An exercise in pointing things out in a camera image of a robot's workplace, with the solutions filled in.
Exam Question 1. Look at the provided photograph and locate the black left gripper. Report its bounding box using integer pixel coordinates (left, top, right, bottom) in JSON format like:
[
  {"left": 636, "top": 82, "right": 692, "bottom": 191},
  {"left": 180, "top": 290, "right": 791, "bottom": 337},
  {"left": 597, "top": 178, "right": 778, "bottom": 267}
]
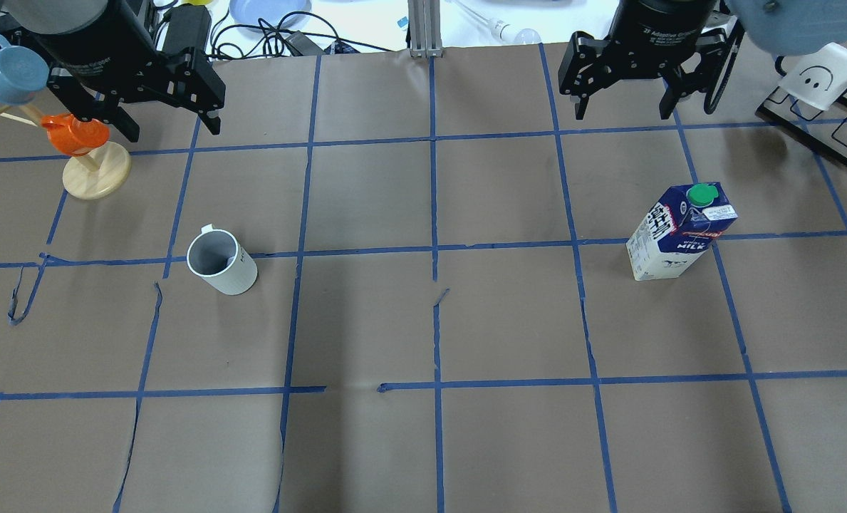
[{"left": 11, "top": 1, "right": 227, "bottom": 143}]

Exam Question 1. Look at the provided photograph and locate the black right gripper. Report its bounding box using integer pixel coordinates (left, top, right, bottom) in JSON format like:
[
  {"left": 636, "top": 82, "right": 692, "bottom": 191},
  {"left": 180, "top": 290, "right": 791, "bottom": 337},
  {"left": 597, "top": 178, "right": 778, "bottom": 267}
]
[{"left": 558, "top": 1, "right": 744, "bottom": 120}]

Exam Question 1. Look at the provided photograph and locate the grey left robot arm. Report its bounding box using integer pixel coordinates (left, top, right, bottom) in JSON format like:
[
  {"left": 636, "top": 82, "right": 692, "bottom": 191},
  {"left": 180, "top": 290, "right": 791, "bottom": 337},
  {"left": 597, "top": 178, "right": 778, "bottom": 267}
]
[{"left": 0, "top": 1, "right": 227, "bottom": 142}]

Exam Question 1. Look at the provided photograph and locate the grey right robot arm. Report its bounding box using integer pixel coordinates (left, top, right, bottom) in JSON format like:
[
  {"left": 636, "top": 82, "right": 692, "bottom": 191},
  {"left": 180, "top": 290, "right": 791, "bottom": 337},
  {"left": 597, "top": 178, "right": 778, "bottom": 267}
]
[{"left": 558, "top": 1, "right": 847, "bottom": 120}]

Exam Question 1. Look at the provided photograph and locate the orange cup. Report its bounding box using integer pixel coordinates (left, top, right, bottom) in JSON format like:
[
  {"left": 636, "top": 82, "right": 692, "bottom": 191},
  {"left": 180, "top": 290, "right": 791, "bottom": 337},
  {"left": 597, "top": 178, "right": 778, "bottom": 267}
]
[{"left": 40, "top": 113, "right": 110, "bottom": 157}]

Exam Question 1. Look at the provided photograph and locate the light blue cup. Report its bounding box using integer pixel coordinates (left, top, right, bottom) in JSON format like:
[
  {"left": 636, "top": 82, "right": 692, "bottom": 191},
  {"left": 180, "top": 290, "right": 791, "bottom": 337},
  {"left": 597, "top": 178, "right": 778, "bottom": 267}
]
[{"left": 0, "top": 45, "right": 49, "bottom": 106}]

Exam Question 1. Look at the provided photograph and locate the blue white milk carton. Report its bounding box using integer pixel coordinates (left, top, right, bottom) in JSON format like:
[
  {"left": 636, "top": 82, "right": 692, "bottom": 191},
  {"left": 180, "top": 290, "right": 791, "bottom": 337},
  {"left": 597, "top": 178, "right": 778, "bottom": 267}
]
[{"left": 625, "top": 182, "right": 739, "bottom": 281}]

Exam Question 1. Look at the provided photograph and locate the wooden mug tree stand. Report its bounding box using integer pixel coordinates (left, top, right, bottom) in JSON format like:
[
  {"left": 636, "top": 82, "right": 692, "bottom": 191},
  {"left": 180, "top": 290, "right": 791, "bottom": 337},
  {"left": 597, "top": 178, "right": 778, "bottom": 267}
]
[{"left": 0, "top": 102, "right": 131, "bottom": 200}]

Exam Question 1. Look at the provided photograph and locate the black power adapter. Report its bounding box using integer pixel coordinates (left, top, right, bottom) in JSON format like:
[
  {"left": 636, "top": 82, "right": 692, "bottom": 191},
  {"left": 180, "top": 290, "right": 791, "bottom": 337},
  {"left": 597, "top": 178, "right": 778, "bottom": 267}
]
[{"left": 160, "top": 4, "right": 212, "bottom": 54}]

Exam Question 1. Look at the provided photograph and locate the white light bulb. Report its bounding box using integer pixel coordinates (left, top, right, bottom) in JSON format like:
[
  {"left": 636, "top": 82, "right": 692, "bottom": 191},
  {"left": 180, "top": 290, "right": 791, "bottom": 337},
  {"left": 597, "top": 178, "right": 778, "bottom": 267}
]
[{"left": 453, "top": 1, "right": 541, "bottom": 45}]

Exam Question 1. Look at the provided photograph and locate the blue plate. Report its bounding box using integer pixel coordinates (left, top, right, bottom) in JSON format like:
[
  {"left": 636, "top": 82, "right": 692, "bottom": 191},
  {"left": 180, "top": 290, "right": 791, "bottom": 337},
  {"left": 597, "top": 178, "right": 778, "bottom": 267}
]
[{"left": 229, "top": 1, "right": 311, "bottom": 33}]

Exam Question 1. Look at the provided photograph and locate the white smiley face mug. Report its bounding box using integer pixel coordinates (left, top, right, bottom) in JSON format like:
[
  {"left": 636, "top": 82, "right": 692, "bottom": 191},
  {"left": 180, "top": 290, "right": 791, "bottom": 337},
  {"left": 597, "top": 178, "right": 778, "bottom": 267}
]
[{"left": 778, "top": 43, "right": 847, "bottom": 111}]

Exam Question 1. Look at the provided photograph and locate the black cable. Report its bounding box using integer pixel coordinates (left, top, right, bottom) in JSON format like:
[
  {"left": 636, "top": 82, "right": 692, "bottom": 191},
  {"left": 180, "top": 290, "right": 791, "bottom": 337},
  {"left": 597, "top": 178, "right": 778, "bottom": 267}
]
[{"left": 209, "top": 11, "right": 410, "bottom": 59}]

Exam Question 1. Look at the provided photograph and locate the black wire rack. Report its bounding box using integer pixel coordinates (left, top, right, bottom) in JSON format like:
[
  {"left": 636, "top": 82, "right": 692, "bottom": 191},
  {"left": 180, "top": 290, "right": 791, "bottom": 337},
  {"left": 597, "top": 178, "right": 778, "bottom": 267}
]
[{"left": 757, "top": 42, "right": 847, "bottom": 168}]

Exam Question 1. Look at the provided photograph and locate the aluminium profile post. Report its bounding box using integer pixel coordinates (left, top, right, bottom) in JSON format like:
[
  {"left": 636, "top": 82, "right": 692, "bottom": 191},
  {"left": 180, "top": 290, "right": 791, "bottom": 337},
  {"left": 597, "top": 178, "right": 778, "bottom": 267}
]
[{"left": 407, "top": 0, "right": 443, "bottom": 58}]

